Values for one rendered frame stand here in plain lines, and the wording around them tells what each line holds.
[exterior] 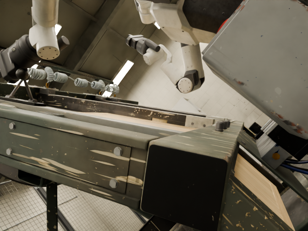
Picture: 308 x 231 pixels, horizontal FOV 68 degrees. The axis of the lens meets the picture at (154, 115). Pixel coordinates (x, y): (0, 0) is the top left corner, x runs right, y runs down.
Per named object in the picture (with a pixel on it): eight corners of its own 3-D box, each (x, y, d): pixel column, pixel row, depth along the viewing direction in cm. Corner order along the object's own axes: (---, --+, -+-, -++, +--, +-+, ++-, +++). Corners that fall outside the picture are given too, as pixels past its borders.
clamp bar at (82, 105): (210, 134, 101) (218, 80, 100) (22, 101, 145) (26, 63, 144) (213, 133, 110) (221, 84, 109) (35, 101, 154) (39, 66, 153)
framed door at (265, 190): (295, 241, 113) (298, 239, 112) (210, 162, 128) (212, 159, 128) (274, 188, 196) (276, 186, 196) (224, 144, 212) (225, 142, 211)
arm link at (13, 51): (-14, 48, 76) (9, 29, 72) (14, 55, 85) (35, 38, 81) (-3, 81, 74) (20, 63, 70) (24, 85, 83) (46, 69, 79)
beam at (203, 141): (219, 240, 30) (232, 158, 29) (137, 211, 34) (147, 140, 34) (242, 132, 234) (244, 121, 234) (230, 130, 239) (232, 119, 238)
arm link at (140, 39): (144, 31, 135) (156, 39, 129) (141, 46, 141) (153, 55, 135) (126, 33, 128) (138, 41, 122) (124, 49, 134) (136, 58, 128)
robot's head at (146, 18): (163, 15, 98) (145, 12, 102) (159, -7, 90) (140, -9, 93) (156, 26, 96) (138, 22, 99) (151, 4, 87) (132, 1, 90)
